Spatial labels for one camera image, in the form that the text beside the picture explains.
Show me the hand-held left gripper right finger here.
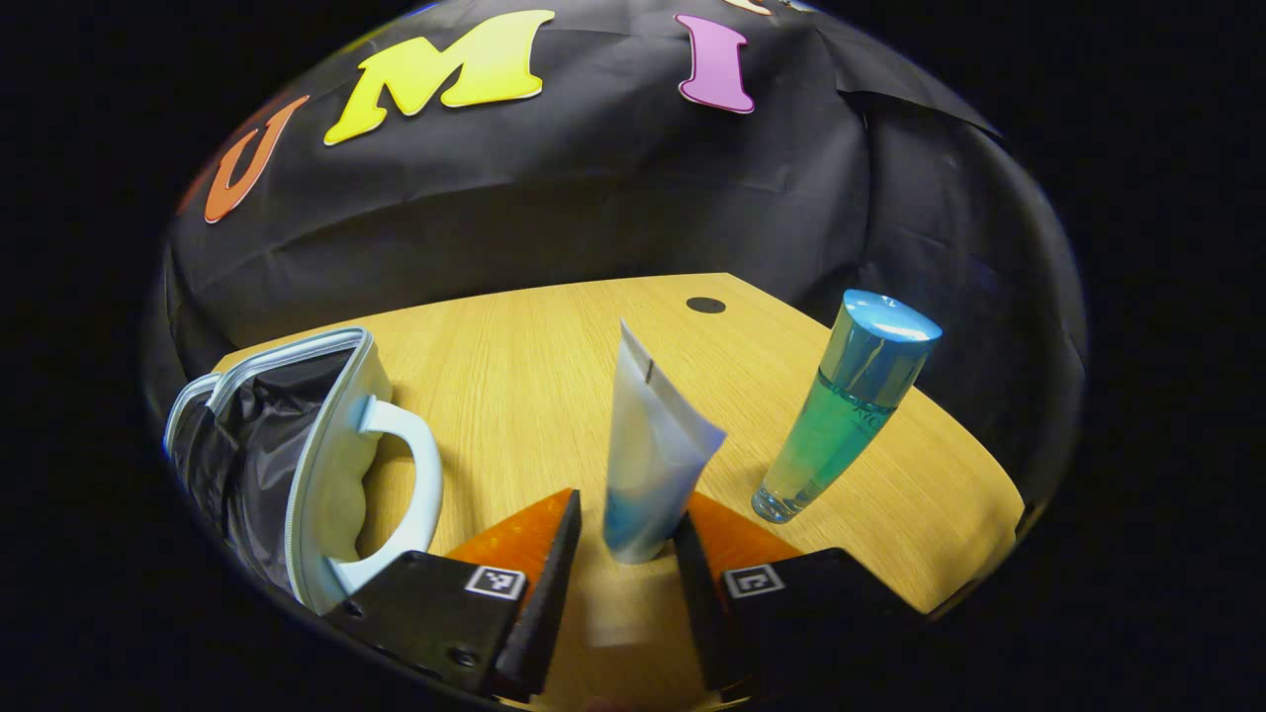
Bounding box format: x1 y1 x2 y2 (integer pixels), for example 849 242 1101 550
673 491 936 698

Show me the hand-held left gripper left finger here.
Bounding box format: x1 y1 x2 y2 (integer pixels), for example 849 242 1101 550
318 487 585 701

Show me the white blue squeeze tube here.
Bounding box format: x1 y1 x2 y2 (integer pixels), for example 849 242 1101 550
601 318 728 566

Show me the green bottle blue cap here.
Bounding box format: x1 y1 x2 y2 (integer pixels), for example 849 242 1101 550
750 289 944 525

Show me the black backdrop cloth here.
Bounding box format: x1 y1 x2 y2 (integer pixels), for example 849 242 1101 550
138 0 1089 515

